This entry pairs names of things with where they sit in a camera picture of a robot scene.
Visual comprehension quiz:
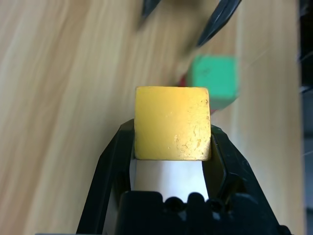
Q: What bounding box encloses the yellow wooden block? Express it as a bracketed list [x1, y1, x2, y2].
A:
[134, 86, 212, 162]

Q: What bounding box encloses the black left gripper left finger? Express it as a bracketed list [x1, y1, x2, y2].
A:
[76, 118, 136, 235]

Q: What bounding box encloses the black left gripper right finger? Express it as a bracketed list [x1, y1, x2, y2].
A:
[202, 124, 292, 235]

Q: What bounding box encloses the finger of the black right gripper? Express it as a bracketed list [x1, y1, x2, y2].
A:
[140, 0, 161, 18]
[196, 0, 243, 47]

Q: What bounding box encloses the green wooden block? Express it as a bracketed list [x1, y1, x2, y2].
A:
[186, 54, 240, 111]

